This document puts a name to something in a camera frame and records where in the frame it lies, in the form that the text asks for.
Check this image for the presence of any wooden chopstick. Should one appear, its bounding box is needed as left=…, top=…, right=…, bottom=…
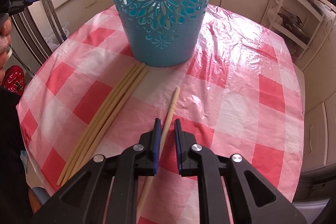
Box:
left=56, top=64, right=138, bottom=186
left=60, top=62, right=146, bottom=187
left=136, top=87, right=181, bottom=223
left=67, top=66, right=149, bottom=180

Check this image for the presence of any person's left hand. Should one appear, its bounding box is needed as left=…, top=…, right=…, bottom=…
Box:
left=0, top=19, right=11, bottom=83

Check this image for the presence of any pink checked plastic tablecloth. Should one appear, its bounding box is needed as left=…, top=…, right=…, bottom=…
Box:
left=17, top=5, right=305, bottom=223

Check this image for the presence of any red patterned bag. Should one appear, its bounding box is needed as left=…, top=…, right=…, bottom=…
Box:
left=1, top=65, right=25, bottom=96

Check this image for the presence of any white tiered storage rack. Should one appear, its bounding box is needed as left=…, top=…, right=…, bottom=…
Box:
left=263, top=0, right=325, bottom=61

